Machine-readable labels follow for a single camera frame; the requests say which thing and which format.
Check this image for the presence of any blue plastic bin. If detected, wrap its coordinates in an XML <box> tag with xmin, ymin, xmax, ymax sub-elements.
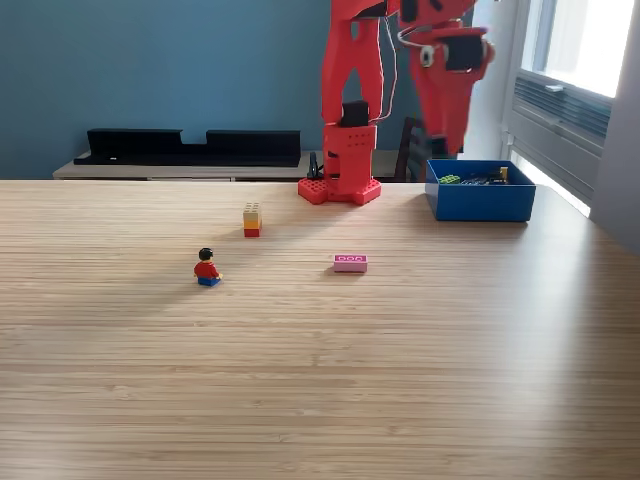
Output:
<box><xmin>425</xmin><ymin>159</ymin><xmax>537</xmax><ymax>223</ymax></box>

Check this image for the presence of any dark wooden chair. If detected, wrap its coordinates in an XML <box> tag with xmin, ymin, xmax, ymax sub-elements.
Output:
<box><xmin>393</xmin><ymin>116</ymin><xmax>445</xmax><ymax>184</ymax></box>

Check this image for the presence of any grey window vent unit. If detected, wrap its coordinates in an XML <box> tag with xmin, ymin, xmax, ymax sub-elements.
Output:
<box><xmin>504</xmin><ymin>69</ymin><xmax>614</xmax><ymax>201</ymax></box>

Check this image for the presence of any window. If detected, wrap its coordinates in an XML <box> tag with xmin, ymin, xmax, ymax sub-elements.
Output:
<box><xmin>519</xmin><ymin>0</ymin><xmax>636</xmax><ymax>99</ymax></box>

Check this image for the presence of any pink flat brick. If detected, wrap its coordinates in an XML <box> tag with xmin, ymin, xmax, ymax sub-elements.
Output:
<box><xmin>333</xmin><ymin>254</ymin><xmax>370</xmax><ymax>274</ymax></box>

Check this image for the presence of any tan yellow red brick stack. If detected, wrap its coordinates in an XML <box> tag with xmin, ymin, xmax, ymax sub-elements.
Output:
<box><xmin>242</xmin><ymin>201</ymin><xmax>263</xmax><ymax>238</ymax></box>

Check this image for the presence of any toy figure red shirt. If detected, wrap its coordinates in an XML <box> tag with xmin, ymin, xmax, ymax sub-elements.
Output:
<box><xmin>193</xmin><ymin>247</ymin><xmax>224</xmax><ymax>288</ymax></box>

